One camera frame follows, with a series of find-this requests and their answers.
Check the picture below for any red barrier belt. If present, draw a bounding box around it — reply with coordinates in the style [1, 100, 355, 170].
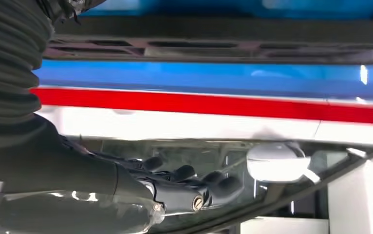
[30, 86, 373, 126]

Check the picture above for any white car side mirror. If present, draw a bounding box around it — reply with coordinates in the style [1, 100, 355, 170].
[246, 142, 321, 184]

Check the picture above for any blue metal shelf rack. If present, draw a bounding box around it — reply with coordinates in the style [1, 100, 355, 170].
[31, 0, 373, 101]

